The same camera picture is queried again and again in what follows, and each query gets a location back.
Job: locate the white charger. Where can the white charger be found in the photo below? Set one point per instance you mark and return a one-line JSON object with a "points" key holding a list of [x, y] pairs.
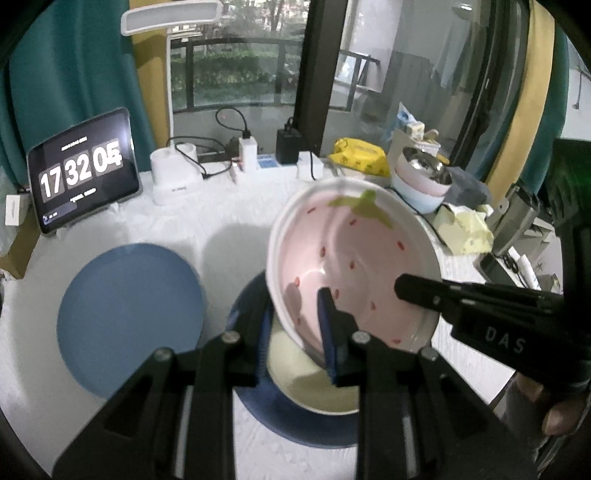
{"points": [[248, 154]]}

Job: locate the white tablecloth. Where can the white tablecloth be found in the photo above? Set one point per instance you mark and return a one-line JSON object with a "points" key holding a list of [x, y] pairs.
{"points": [[221, 221]]}

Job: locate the blue plate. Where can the blue plate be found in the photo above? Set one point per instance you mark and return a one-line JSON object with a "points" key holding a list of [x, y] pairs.
{"points": [[129, 318]]}

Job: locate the steel thermos flask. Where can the steel thermos flask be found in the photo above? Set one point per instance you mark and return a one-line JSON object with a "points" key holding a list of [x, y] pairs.
{"points": [[515, 221]]}

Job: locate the cardboard box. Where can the cardboard box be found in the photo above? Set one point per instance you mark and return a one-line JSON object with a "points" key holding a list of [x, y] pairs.
{"points": [[18, 254]]}

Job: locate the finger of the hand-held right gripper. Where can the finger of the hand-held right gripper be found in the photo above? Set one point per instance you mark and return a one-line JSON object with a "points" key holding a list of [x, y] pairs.
{"points": [[425, 293]]}

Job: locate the yellow packet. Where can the yellow packet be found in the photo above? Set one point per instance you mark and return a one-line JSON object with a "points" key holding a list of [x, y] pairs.
{"points": [[360, 157]]}

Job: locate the grey cloth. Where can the grey cloth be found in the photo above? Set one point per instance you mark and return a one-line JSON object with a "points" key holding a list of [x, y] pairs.
{"points": [[468, 187]]}

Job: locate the large blue bowl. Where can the large blue bowl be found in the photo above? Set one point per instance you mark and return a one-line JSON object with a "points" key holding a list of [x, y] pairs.
{"points": [[258, 415]]}

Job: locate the small blue box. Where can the small blue box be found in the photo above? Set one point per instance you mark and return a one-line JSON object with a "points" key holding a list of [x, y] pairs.
{"points": [[268, 161]]}

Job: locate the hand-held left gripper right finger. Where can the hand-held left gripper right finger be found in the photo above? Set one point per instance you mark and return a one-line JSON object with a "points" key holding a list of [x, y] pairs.
{"points": [[325, 332]]}

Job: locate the tablet with clock display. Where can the tablet with clock display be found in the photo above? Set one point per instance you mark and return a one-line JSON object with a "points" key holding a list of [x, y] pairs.
{"points": [[83, 175]]}

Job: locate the blue white carton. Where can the blue white carton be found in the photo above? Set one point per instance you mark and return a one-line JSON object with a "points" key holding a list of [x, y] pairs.
{"points": [[406, 117]]}

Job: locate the person's right hand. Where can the person's right hand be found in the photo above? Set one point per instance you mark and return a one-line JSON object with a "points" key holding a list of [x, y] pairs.
{"points": [[563, 415]]}

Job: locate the white strawberry print bowl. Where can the white strawberry print bowl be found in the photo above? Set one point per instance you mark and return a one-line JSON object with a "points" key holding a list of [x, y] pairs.
{"points": [[360, 249]]}

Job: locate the small white box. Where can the small white box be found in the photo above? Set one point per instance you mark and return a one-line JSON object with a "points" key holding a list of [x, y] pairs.
{"points": [[17, 210]]}

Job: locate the yellow curtain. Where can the yellow curtain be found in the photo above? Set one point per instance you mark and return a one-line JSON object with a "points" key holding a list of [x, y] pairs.
{"points": [[152, 92], [521, 115]]}

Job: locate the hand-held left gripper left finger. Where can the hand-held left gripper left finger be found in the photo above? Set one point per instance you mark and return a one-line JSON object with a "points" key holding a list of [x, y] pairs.
{"points": [[265, 341]]}

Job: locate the black balcony railing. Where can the black balcony railing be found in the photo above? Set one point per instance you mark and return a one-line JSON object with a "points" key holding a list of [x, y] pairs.
{"points": [[231, 44]]}

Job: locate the teal curtain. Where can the teal curtain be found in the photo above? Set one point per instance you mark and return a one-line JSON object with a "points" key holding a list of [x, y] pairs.
{"points": [[69, 69], [559, 83]]}

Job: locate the black charger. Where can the black charger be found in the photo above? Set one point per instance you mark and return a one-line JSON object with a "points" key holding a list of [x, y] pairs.
{"points": [[288, 146]]}

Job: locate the cream bowl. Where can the cream bowl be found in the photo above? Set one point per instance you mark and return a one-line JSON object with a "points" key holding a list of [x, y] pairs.
{"points": [[314, 392]]}

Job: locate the black door frame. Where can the black door frame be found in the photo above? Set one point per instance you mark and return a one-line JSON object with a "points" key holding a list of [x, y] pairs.
{"points": [[321, 69]]}

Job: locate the hanging clothes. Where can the hanging clothes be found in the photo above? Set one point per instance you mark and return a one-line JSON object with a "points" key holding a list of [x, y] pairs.
{"points": [[457, 55]]}

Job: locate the white desk lamp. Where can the white desk lamp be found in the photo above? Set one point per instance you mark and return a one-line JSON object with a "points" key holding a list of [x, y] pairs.
{"points": [[175, 184]]}

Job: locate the yellow cloth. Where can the yellow cloth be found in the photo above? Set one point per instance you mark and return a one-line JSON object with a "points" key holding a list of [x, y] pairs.
{"points": [[466, 230]]}

